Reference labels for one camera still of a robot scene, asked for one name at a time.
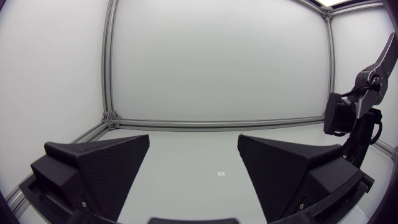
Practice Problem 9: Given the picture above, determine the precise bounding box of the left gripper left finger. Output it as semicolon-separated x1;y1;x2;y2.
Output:
30;134;150;223

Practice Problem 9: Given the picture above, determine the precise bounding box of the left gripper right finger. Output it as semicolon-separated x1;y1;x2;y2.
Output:
237;134;365;223

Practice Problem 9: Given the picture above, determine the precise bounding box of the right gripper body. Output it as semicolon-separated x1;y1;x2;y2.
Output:
341;108;383;169

